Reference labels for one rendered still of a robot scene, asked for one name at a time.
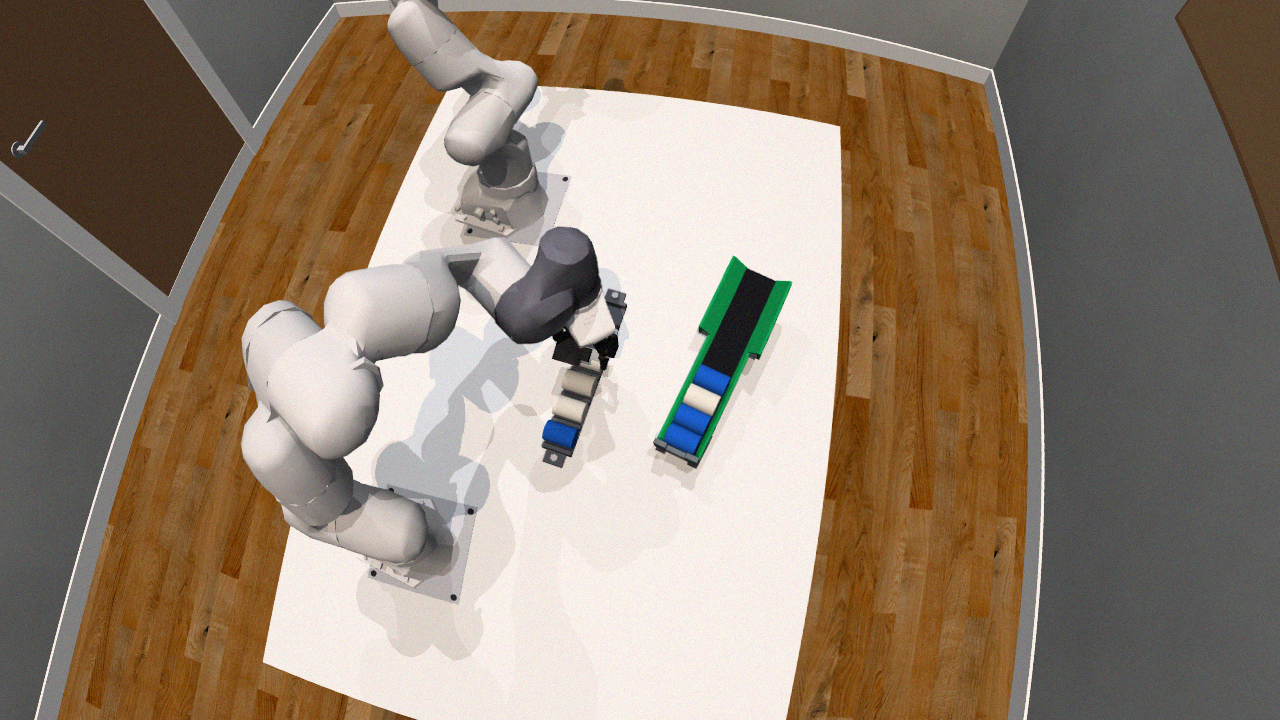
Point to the grey cylinder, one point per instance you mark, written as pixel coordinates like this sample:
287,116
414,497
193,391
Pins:
594,363
579,382
570,408

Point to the blue cylinder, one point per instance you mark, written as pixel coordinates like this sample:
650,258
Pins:
711,380
682,438
692,419
560,434

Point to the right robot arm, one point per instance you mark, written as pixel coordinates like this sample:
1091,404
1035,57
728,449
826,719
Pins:
321,387

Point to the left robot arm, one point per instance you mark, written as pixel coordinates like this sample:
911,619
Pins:
482,132

